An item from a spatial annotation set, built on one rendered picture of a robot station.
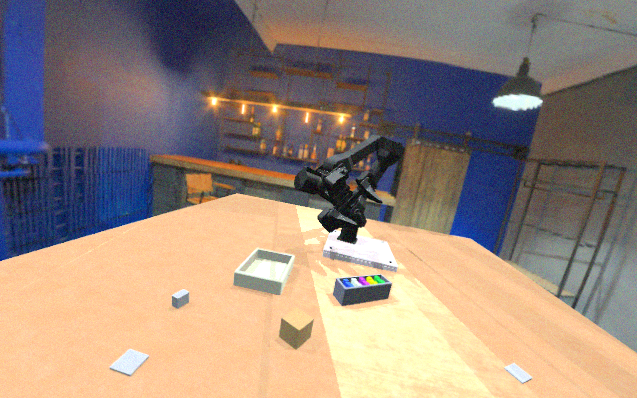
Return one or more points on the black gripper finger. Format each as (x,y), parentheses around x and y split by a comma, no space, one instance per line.
(339,221)
(370,190)

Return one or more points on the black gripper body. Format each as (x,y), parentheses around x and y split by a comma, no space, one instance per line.
(344,199)

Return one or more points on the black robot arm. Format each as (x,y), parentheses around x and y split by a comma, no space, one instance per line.
(336,169)

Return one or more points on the tan cube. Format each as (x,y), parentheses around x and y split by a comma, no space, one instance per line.
(296,328)

